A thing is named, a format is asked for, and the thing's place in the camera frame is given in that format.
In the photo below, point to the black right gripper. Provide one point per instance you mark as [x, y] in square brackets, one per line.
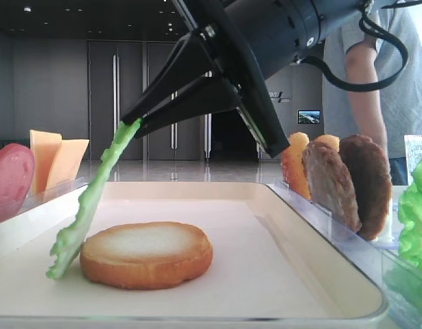
[243, 43]

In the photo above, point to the green lettuce leaf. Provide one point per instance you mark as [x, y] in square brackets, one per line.
[410, 215]
[90, 202]

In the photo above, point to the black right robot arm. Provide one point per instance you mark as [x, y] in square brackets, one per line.
[337, 13]

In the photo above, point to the right orange cheese slice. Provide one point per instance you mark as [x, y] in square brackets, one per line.
[66, 162]

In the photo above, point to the orange cheese slice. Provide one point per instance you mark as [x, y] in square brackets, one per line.
[44, 146]
[66, 162]

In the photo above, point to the left orange cheese slice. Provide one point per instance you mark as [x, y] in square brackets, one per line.
[44, 146]

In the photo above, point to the right dark meat patty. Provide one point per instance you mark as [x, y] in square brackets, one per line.
[370, 174]

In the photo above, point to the round toasted bread slice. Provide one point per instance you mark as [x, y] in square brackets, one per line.
[146, 256]

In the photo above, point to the right red tomato slice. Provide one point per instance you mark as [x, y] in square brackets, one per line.
[17, 166]

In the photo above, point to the left golden bun half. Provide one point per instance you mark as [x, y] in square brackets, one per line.
[292, 166]

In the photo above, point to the golden bun half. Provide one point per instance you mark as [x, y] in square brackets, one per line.
[330, 140]
[292, 166]

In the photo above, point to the right golden bun half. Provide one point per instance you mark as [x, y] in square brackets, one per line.
[330, 140]

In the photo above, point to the cream rectangular metal tray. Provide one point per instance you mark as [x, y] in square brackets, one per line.
[271, 267]

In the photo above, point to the white paper packet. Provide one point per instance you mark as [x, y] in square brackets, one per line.
[413, 147]

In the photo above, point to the clear patty holder strip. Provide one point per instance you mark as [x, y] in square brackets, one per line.
[388, 238]

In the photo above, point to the wall display screen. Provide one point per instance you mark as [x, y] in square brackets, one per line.
[308, 117]

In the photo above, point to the clear left long rail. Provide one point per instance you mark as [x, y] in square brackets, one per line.
[14, 208]

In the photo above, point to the clear long rail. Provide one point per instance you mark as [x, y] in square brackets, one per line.
[380, 261]
[14, 208]

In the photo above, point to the clear right long rail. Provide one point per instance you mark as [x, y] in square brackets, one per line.
[380, 261]

